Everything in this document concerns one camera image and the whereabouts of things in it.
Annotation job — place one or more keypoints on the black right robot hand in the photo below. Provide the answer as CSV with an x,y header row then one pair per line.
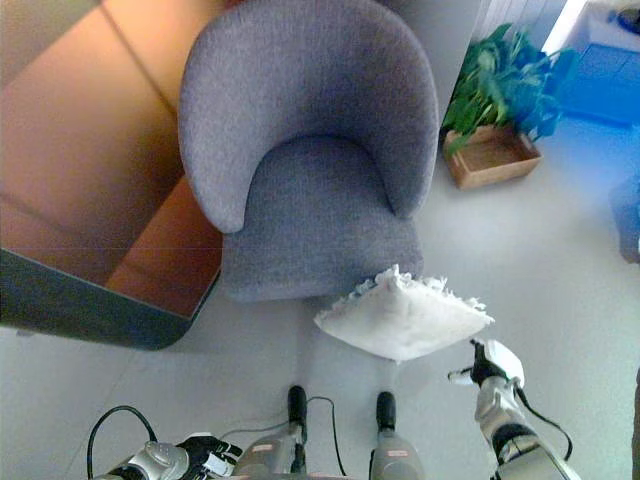
x,y
492,362

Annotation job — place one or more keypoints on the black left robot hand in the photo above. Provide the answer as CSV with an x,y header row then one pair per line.
x,y
210,450

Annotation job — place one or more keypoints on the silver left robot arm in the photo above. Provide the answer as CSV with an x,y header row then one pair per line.
x,y
150,460

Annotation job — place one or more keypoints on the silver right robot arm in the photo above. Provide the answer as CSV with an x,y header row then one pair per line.
x,y
515,430

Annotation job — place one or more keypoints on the white fringed pillow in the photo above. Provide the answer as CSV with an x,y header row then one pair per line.
x,y
400,315

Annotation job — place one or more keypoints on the grey fabric armchair sofa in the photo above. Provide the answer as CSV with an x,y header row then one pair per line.
x,y
305,150

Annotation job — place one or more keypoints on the silver left robot leg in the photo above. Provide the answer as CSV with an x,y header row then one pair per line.
x,y
275,452

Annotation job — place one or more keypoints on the silver robot leg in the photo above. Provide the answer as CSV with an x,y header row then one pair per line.
x,y
275,452
395,452

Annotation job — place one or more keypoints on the black left robot foot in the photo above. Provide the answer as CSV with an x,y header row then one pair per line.
x,y
296,402

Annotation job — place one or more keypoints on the black robot foot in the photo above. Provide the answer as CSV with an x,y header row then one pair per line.
x,y
385,410
296,402

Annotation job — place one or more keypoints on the black right robot foot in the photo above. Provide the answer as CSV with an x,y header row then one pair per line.
x,y
385,410

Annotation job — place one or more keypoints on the silver right robot leg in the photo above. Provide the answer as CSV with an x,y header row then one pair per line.
x,y
395,452

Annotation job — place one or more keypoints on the wooden planter box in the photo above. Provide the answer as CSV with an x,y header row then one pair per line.
x,y
492,157

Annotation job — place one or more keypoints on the green potted plant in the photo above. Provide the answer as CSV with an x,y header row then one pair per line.
x,y
500,85

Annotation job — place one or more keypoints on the brown wooden cabinet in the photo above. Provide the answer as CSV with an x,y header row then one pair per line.
x,y
90,165

